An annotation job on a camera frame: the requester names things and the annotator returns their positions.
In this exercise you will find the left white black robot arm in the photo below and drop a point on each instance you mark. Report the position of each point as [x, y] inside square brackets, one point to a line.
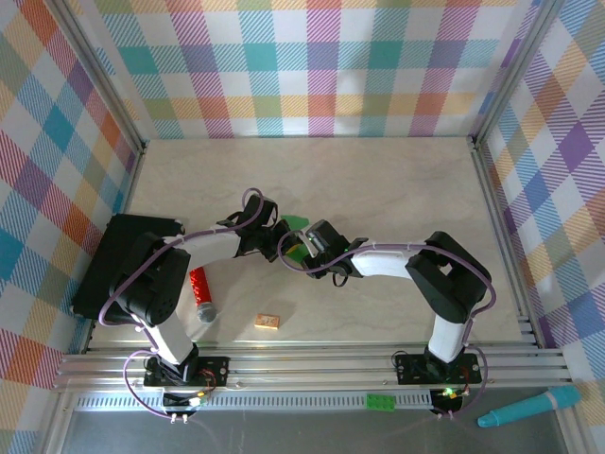
[212, 246]

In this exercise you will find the green paper sheet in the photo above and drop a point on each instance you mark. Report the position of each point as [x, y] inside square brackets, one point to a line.
[294, 222]

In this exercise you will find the right black connector board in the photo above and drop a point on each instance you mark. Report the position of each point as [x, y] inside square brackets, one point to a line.
[449, 402]

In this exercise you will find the teal marker pen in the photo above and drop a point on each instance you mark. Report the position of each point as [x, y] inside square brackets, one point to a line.
[529, 406]

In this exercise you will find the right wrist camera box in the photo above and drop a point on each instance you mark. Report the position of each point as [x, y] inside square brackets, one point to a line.
[326, 236]

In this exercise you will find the aluminium front rail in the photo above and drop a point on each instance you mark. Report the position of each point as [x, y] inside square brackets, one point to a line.
[307, 366]

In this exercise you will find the right aluminium corner post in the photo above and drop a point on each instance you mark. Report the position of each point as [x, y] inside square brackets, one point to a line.
[520, 66]

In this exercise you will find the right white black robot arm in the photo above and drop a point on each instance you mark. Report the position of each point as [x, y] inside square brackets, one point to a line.
[378, 262]

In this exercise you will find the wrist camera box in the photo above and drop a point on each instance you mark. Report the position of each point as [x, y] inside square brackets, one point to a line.
[259, 213]
[326, 236]

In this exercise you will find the black hard case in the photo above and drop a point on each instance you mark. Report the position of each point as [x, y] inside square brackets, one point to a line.
[108, 255]

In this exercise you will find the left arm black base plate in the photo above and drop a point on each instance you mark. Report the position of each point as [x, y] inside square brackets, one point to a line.
[212, 371]

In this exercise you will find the left black connector board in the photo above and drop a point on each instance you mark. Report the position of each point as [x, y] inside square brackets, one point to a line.
[182, 402]

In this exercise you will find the black connector board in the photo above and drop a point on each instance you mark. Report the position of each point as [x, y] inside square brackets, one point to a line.
[182, 402]
[449, 402]

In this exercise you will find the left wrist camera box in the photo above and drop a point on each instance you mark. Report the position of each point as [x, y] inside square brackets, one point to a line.
[259, 213]

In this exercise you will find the green toy brick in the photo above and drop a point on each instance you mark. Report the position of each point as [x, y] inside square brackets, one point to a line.
[381, 403]

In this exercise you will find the red toy microphone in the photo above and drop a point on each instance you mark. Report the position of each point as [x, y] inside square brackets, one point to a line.
[203, 293]

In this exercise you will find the left aluminium corner post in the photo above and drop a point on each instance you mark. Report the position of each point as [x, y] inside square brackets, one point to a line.
[94, 71]

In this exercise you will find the aluminium corner post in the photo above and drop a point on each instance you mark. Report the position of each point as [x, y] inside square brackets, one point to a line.
[520, 66]
[94, 71]

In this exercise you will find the small orange wooden block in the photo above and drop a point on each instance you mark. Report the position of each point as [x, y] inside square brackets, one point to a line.
[267, 321]

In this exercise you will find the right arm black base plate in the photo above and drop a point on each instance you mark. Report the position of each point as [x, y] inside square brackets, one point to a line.
[411, 371]

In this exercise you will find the right aluminium side rail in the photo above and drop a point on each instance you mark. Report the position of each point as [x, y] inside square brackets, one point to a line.
[494, 203]

